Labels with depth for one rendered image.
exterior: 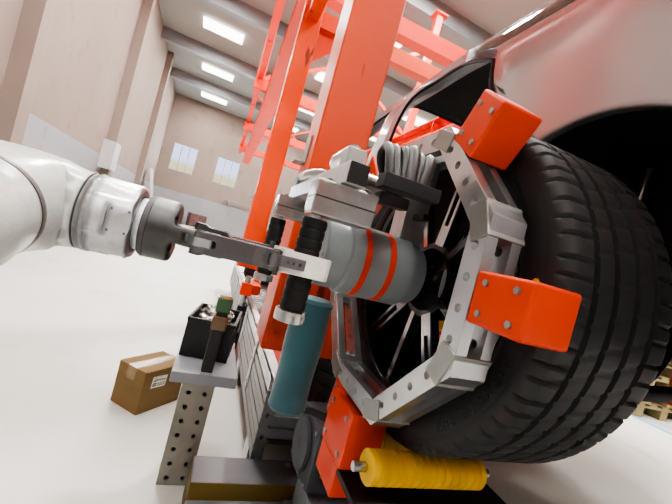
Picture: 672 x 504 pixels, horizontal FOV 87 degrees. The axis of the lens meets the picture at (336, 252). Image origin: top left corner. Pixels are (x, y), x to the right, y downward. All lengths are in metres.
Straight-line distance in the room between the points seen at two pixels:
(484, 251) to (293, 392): 0.52
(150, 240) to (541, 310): 0.44
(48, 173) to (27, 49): 5.79
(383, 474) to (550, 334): 0.38
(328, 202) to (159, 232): 0.21
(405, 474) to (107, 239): 0.59
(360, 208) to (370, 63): 0.77
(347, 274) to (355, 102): 0.65
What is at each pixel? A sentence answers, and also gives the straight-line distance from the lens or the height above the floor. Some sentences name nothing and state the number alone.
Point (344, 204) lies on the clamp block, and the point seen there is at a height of 0.92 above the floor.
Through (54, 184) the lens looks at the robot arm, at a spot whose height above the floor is 0.85.
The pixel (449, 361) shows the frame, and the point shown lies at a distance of 0.51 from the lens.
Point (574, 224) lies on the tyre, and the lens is 0.56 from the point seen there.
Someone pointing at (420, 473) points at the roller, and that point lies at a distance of 0.74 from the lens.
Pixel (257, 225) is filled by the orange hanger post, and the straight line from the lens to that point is 2.97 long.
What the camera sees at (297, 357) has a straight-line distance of 0.80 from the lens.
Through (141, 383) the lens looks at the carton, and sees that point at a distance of 1.71.
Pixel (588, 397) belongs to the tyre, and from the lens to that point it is 0.63.
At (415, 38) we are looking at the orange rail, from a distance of 4.48.
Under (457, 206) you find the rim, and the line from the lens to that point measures 0.76.
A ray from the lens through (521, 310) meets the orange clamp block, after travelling 0.44.
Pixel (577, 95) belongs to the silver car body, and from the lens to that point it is 1.10.
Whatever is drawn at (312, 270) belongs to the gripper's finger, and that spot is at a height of 0.83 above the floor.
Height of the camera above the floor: 0.86
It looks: 1 degrees down
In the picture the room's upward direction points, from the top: 15 degrees clockwise
